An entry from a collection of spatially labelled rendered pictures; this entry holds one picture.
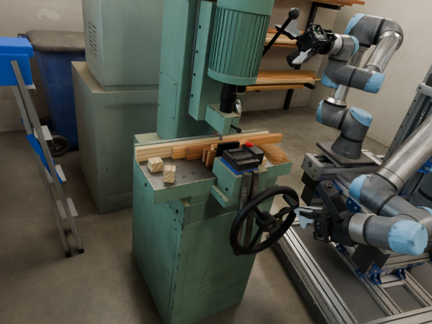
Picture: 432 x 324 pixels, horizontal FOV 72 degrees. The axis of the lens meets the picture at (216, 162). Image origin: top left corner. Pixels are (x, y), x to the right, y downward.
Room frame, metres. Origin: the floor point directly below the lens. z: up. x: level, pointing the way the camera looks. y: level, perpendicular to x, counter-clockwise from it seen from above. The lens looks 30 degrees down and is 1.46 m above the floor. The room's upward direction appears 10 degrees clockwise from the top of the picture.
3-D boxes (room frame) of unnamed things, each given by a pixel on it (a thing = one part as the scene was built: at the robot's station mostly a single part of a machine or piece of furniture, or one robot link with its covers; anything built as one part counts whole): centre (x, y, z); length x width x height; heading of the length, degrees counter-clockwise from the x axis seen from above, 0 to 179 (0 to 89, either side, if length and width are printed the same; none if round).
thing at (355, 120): (1.47, -0.67, 0.98); 0.13 x 0.12 x 0.14; 61
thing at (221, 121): (1.08, 0.01, 1.03); 0.14 x 0.07 x 0.09; 36
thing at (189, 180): (0.96, -0.04, 0.87); 0.61 x 0.30 x 0.06; 126
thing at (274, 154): (1.12, -0.23, 0.92); 0.14 x 0.09 x 0.04; 36
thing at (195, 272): (1.16, 0.07, 0.36); 0.58 x 0.45 x 0.71; 36
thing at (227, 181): (0.89, -0.09, 0.92); 0.15 x 0.13 x 0.09; 126
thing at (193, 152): (1.03, 0.01, 0.92); 0.25 x 0.02 x 0.05; 126
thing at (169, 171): (0.80, 0.14, 0.92); 0.04 x 0.03 x 0.05; 98
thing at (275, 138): (1.10, -0.05, 0.92); 0.54 x 0.02 x 0.04; 126
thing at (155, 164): (0.85, 0.20, 0.92); 0.04 x 0.04 x 0.04; 39
